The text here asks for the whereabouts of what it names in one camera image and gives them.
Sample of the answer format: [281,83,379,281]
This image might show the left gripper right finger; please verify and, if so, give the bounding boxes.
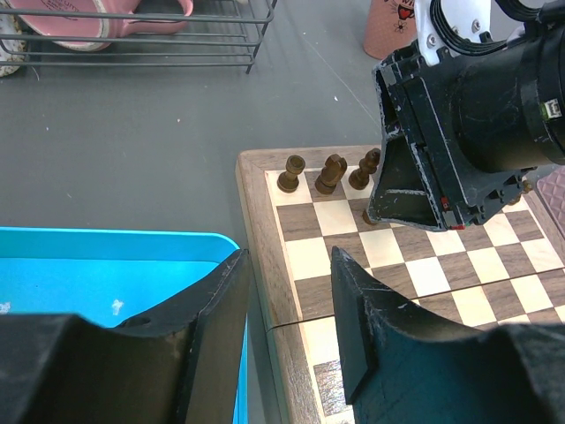
[331,246,497,423]

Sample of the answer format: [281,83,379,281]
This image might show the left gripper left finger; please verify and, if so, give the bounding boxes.
[105,249,250,423]

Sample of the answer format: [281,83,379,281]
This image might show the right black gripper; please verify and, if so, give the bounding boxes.
[366,44,543,231]

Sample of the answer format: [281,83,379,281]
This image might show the dark pawn chess piece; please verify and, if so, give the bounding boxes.
[362,209,375,226]

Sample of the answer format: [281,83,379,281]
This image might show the dark bishop chess piece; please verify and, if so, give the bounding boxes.
[348,148,380,190]

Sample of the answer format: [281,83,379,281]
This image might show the dark knight chess piece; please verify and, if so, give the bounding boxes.
[314,154,347,194]

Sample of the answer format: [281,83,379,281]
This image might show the dark rook chess piece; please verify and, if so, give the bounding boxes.
[277,155,305,193]

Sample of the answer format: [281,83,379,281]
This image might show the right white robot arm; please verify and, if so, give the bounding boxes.
[365,1,564,231]

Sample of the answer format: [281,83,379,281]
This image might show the wooden chess board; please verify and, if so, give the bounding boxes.
[236,148,564,423]

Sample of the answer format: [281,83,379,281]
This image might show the blue plastic tray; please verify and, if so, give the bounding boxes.
[1,227,247,423]

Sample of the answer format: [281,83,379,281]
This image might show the pink metal tin tray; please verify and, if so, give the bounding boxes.
[537,166,565,227]

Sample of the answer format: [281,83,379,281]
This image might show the brown mug white inside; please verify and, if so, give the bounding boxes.
[363,0,417,59]

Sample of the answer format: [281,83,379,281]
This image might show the pink floral mug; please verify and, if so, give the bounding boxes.
[4,1,193,51]

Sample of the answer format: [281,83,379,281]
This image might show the grey speckled plate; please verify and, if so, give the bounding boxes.
[1,15,26,78]

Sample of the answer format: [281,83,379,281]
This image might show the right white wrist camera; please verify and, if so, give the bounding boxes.
[415,1,531,68]

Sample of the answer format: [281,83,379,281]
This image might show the black wire dish rack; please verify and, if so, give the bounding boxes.
[1,1,276,70]

